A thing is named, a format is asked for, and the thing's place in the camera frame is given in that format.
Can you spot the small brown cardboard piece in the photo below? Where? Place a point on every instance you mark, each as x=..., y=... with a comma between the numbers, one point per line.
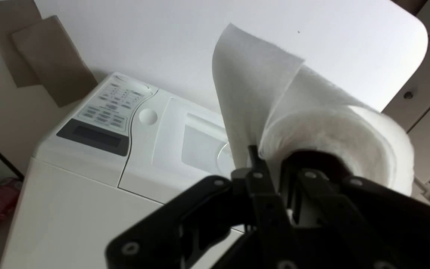
x=55, y=61

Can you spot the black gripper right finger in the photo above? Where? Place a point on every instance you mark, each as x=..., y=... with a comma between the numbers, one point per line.
x=364, y=225

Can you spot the white microwave oven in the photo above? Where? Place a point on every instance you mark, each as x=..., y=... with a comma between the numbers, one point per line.
x=74, y=210

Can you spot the white paper towel roll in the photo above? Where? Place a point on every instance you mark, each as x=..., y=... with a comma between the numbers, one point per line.
x=324, y=129

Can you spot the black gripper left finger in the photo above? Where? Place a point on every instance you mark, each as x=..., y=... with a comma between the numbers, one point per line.
x=194, y=225

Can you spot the wide white cabinet drawer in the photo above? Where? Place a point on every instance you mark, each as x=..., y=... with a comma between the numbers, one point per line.
x=418, y=80

